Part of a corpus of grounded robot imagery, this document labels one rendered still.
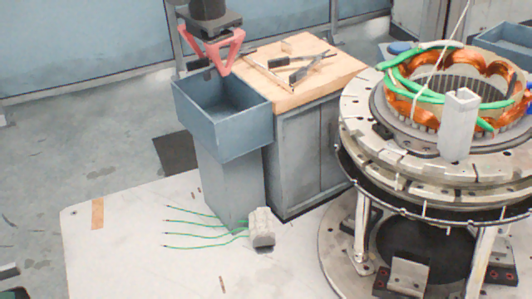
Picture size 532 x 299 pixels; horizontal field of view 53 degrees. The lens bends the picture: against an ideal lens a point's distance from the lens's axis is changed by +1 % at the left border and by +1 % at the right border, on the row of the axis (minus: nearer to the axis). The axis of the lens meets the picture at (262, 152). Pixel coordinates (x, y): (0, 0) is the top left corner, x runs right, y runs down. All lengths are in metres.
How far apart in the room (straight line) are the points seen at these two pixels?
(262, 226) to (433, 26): 0.59
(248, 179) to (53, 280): 1.33
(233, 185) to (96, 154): 1.81
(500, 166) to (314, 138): 0.37
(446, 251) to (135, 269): 0.57
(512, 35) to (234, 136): 0.60
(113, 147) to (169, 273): 1.78
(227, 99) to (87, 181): 1.60
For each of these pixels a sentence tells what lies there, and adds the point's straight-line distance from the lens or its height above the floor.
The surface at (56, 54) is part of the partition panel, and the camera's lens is 3.01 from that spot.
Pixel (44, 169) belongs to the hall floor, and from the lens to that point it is 2.72.
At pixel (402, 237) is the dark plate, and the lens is 1.03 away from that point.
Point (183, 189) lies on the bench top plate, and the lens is 1.15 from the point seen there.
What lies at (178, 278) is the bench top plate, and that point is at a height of 0.78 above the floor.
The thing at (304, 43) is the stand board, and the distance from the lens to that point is 1.05.
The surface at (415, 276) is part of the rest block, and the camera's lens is 0.89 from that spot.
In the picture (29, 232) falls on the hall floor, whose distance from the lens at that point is 2.41.
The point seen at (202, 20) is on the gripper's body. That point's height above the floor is 1.21.
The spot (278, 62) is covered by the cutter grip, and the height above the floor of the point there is 1.09.
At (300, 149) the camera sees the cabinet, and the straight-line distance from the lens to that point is 0.96.
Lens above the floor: 1.52
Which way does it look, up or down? 37 degrees down
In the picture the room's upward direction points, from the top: 5 degrees counter-clockwise
